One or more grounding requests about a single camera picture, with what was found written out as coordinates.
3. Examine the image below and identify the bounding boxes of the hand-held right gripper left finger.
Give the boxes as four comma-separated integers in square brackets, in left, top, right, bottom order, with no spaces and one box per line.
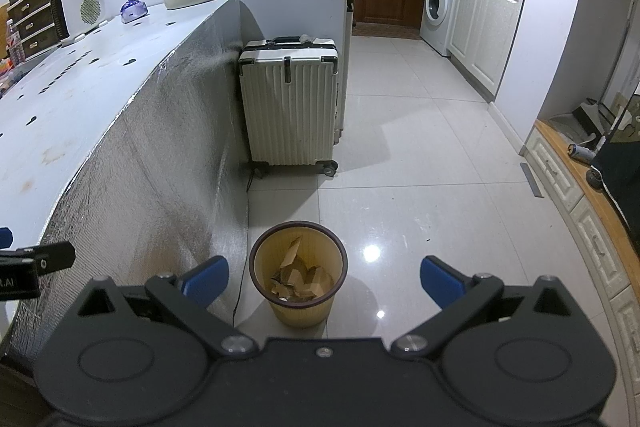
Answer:
[70,255,259,356]

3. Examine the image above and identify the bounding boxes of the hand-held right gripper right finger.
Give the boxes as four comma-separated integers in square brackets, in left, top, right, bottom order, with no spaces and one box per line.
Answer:
[390,255,587,359]

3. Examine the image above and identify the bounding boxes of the torn brown cardboard pieces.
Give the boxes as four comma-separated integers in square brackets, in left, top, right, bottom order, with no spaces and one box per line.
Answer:
[270,234,335,306]

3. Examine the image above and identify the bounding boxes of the brown-rimmed cream waste bin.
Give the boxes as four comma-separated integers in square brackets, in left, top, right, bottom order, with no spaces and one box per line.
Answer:
[249,221,349,329]

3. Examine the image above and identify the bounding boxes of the low cabinet wooden top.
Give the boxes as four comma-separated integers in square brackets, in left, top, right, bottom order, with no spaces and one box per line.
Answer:
[520,117,640,408]

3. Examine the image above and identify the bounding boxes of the metal can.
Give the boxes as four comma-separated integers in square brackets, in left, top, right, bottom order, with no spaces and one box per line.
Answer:
[567,143,596,163]

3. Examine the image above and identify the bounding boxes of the cream ribbed suitcase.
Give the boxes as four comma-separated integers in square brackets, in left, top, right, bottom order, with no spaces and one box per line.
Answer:
[237,35,342,180]

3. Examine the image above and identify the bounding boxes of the small plastic bottle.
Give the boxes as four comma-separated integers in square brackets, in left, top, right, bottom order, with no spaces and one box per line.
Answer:
[5,19,24,64]

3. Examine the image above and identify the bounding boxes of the white drawer organizer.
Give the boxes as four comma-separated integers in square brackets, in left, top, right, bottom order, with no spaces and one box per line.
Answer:
[6,0,81,60]

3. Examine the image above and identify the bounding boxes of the white fan heater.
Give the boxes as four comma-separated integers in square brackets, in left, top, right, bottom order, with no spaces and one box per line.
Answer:
[49,0,109,47]

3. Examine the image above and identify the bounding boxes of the white kitchen cabinets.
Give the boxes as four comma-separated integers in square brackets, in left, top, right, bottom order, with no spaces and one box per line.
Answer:
[446,0,527,104]

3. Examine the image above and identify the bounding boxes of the purple glass ornament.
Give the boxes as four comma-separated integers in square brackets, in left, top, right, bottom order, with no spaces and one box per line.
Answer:
[120,0,150,24]

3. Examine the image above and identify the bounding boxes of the white washing machine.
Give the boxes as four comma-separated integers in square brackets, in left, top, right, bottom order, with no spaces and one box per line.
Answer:
[419,0,461,57]

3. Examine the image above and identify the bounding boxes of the black cable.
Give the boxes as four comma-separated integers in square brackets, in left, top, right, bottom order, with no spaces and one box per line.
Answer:
[232,164,259,326]

